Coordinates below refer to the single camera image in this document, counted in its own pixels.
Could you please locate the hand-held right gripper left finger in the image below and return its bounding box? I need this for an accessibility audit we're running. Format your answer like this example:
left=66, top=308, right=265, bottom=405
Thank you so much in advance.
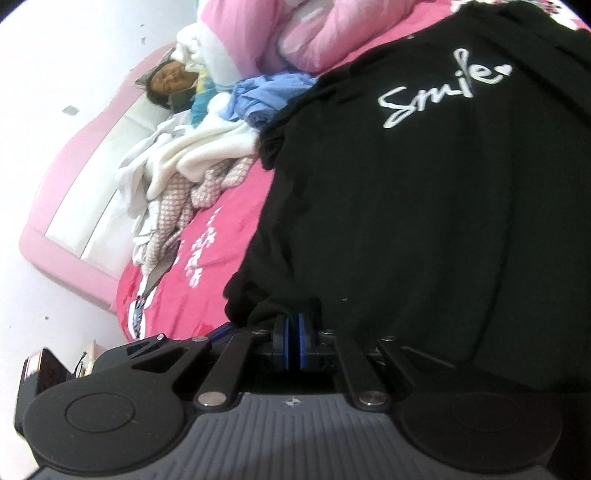
left=99, top=313, right=291, bottom=411

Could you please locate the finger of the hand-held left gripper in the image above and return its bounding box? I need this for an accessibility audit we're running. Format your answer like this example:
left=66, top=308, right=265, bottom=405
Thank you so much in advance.
left=209, top=322, right=237, bottom=344

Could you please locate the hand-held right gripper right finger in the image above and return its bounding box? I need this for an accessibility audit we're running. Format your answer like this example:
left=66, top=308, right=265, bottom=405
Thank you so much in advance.
left=295, top=313, right=455, bottom=411

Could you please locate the black printed t-shirt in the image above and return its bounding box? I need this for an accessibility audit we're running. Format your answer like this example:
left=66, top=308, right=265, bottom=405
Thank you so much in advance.
left=223, top=0, right=591, bottom=398

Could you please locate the pink floral bed blanket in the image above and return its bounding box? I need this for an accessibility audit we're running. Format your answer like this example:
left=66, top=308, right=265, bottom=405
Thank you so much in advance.
left=115, top=0, right=591, bottom=342

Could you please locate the pink white checked garment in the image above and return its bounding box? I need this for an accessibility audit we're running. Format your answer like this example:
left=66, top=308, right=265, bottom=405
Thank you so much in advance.
left=133, top=157, right=257, bottom=278

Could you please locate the pink white bed headboard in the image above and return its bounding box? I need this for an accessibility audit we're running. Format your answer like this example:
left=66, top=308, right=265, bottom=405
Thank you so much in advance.
left=18, top=44, right=185, bottom=315

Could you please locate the white thin cloth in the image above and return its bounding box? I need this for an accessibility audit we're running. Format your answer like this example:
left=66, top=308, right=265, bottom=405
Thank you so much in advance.
left=117, top=111, right=185, bottom=222

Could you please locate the dark phone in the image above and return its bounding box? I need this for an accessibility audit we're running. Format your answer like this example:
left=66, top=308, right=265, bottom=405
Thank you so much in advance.
left=167, top=87, right=198, bottom=112

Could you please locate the blue shirt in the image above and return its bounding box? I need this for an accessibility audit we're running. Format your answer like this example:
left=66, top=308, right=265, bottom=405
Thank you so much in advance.
left=229, top=73, right=319, bottom=130

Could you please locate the pink patterned quilt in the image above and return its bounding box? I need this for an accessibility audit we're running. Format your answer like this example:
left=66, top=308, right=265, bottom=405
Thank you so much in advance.
left=175, top=0, right=467, bottom=127

